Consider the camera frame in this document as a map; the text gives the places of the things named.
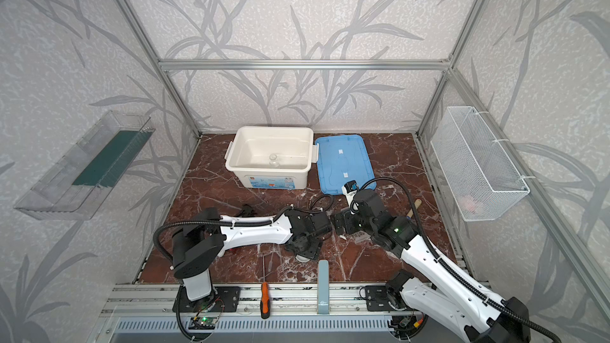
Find blue plastic bin lid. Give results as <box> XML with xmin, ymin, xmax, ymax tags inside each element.
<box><xmin>315</xmin><ymin>134</ymin><xmax>374</xmax><ymax>195</ymax></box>

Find clear glass flask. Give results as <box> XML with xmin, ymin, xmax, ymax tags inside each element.
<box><xmin>269</xmin><ymin>153</ymin><xmax>281</xmax><ymax>168</ymax></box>

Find white plastic storage bin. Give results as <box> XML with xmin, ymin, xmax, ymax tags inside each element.
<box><xmin>225</xmin><ymin>126</ymin><xmax>319</xmax><ymax>190</ymax></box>

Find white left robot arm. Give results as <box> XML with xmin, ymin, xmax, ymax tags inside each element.
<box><xmin>152</xmin><ymin>206</ymin><xmax>333</xmax><ymax>302</ymax></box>

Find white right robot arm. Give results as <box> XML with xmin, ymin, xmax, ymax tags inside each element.
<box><xmin>333</xmin><ymin>181</ymin><xmax>561</xmax><ymax>342</ymax></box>

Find light blue rectangular block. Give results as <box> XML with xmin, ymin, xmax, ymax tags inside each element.
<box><xmin>317</xmin><ymin>260</ymin><xmax>330</xmax><ymax>315</ymax></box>

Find red black clamp tool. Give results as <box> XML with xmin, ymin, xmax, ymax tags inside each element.
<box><xmin>237</xmin><ymin>204</ymin><xmax>257</xmax><ymax>218</ymax></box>

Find green circuit board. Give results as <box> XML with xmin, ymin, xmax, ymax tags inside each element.
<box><xmin>188</xmin><ymin>317</ymin><xmax>219</xmax><ymax>331</ymax></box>

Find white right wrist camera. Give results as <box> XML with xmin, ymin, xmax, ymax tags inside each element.
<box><xmin>342</xmin><ymin>180</ymin><xmax>359</xmax><ymax>207</ymax></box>

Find orange handled screwdriver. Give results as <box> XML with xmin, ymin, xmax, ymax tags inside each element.
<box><xmin>260</xmin><ymin>256</ymin><xmax>271</xmax><ymax>319</ymax></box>

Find white wire mesh basket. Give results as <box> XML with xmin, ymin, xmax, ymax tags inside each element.
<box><xmin>430</xmin><ymin>106</ymin><xmax>530</xmax><ymax>222</ymax></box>

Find clear wall shelf green mat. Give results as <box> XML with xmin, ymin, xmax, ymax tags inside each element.
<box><xmin>14</xmin><ymin>111</ymin><xmax>156</xmax><ymax>221</ymax></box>

